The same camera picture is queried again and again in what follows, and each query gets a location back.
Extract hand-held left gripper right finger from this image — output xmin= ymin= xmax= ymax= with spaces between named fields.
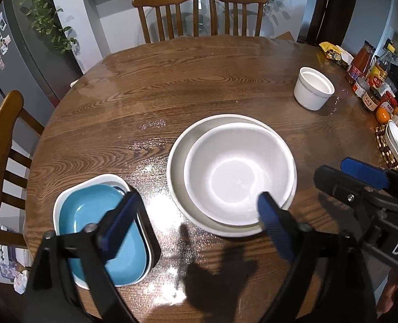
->
xmin=257 ymin=191 xmax=378 ymax=323

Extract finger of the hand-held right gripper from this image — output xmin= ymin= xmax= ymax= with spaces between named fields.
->
xmin=340 ymin=157 xmax=398 ymax=201
xmin=313 ymin=164 xmax=398 ymax=216

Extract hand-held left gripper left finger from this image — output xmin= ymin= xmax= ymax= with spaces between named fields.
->
xmin=24 ymin=191 xmax=142 ymax=323

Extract blue rectangular plate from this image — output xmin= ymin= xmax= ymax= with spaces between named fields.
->
xmin=58 ymin=184 xmax=148 ymax=286

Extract white rectangular plate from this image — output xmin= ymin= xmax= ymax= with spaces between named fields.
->
xmin=53 ymin=174 xmax=152 ymax=289

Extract white bowl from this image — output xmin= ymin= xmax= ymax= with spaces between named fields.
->
xmin=183 ymin=123 xmax=295 ymax=227

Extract large white round plate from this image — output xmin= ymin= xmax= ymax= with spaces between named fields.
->
xmin=166 ymin=114 xmax=298 ymax=238

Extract wooden bead trivet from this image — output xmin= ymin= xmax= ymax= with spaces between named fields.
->
xmin=374 ymin=124 xmax=398 ymax=170

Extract orange fruit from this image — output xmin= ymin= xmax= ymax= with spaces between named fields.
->
xmin=376 ymin=107 xmax=392 ymax=124

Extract dark jar with red label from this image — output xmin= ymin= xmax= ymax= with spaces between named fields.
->
xmin=362 ymin=87 xmax=383 ymax=111

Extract red capped jar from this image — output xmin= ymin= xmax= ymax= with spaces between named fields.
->
xmin=377 ymin=92 xmax=398 ymax=114

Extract small jar with white label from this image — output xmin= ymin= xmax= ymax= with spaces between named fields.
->
xmin=352 ymin=77 xmax=369 ymax=96

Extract small white ramekin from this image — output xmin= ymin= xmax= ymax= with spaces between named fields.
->
xmin=293 ymin=66 xmax=335 ymax=111

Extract red sauce bottle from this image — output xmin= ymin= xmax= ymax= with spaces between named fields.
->
xmin=345 ymin=40 xmax=376 ymax=85

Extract patterned white cloth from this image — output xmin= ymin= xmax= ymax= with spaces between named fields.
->
xmin=0 ymin=220 xmax=33 ymax=293

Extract yellow snack bag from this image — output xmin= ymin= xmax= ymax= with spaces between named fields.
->
xmin=318 ymin=41 xmax=354 ymax=65

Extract grey refrigerator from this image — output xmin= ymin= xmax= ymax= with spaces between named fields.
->
xmin=0 ymin=0 xmax=85 ymax=108

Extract dark wooden door frame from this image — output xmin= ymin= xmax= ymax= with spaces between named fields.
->
xmin=296 ymin=0 xmax=359 ymax=46

